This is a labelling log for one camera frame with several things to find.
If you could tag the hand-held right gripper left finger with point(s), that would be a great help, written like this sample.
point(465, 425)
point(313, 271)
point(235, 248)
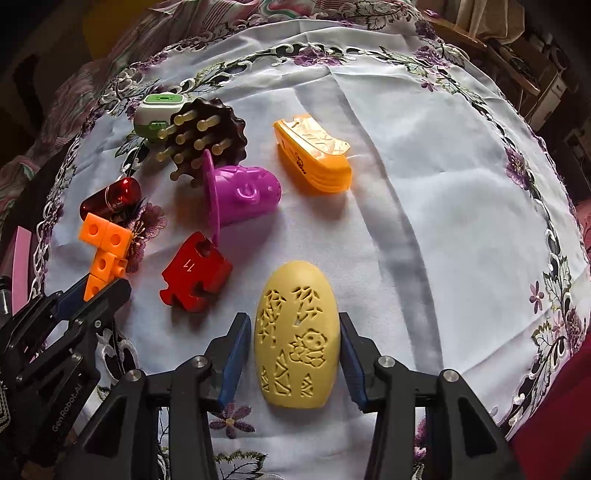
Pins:
point(234, 357)

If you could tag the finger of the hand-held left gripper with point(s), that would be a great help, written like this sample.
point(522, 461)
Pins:
point(104, 300)
point(46, 305)

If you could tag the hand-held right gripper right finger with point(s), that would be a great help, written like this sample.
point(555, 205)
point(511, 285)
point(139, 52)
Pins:
point(353, 364)

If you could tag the pink-rimmed white box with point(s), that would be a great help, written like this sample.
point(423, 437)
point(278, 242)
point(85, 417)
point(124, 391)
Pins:
point(21, 267)

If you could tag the orange cube blocks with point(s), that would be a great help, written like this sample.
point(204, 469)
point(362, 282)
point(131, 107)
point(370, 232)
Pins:
point(104, 230)

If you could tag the yellow carved oval toy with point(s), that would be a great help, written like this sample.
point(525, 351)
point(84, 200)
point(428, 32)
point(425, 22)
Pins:
point(295, 286)

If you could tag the red puzzle piece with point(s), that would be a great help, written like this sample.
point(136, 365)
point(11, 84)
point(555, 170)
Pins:
point(194, 267)

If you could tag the red capsule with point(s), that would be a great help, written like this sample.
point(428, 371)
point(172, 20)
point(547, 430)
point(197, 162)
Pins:
point(111, 196)

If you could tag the purple hat-shaped toy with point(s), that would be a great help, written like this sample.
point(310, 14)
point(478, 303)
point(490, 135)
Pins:
point(249, 194)

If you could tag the green and white container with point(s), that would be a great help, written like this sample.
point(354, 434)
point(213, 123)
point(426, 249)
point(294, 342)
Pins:
point(147, 115)

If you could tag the white embroidered floral tablecloth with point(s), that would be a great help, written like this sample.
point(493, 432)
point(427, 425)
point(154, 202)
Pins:
point(415, 184)

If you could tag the orange boat-shaped toy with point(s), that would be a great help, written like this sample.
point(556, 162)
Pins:
point(318, 166)

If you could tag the red cloth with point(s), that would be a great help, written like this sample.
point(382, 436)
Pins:
point(554, 429)

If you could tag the brown flower peg toy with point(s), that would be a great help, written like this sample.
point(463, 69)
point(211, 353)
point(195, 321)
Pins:
point(221, 120)

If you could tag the yellow cushion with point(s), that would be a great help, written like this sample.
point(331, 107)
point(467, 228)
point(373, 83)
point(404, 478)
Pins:
point(106, 27)

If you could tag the cluttered wooden shelf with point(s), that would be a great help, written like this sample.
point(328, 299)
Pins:
point(531, 60)

